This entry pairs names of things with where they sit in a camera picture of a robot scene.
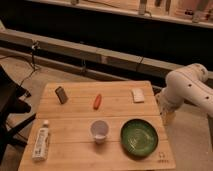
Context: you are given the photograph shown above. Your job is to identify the black cable on floor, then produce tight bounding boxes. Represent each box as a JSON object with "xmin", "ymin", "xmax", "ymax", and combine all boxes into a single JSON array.
[{"xmin": 0, "ymin": 41, "xmax": 43, "ymax": 88}]

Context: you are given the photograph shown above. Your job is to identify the white paper cup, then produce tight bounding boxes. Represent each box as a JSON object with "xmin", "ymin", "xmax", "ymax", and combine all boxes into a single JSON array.
[{"xmin": 90, "ymin": 120, "xmax": 109, "ymax": 144}]

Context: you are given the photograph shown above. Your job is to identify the orange carrot toy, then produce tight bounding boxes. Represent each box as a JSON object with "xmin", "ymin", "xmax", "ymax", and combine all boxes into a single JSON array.
[{"xmin": 93, "ymin": 94, "xmax": 102, "ymax": 110}]

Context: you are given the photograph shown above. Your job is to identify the black chair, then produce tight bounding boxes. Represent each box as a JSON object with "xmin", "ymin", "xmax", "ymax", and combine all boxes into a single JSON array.
[{"xmin": 0, "ymin": 65, "xmax": 35, "ymax": 163}]

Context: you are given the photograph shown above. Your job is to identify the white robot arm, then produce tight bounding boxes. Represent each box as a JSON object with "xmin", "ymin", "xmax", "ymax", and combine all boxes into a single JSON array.
[{"xmin": 155, "ymin": 63, "xmax": 213, "ymax": 150}]

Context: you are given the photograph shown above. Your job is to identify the white tube with cap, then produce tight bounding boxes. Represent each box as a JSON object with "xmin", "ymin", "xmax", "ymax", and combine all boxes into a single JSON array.
[{"xmin": 32, "ymin": 120, "xmax": 50, "ymax": 162}]

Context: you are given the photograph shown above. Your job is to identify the dark grey eraser block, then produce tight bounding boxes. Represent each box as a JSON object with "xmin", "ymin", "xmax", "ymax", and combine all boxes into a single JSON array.
[{"xmin": 55, "ymin": 86, "xmax": 68, "ymax": 104}]

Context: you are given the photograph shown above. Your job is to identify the green ceramic bowl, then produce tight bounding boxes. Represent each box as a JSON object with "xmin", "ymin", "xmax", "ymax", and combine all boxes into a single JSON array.
[{"xmin": 120, "ymin": 119, "xmax": 159, "ymax": 157}]

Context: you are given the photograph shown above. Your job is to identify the white rectangular sponge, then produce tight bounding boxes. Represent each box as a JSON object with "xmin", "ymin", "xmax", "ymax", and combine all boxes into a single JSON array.
[{"xmin": 131, "ymin": 88, "xmax": 145, "ymax": 103}]

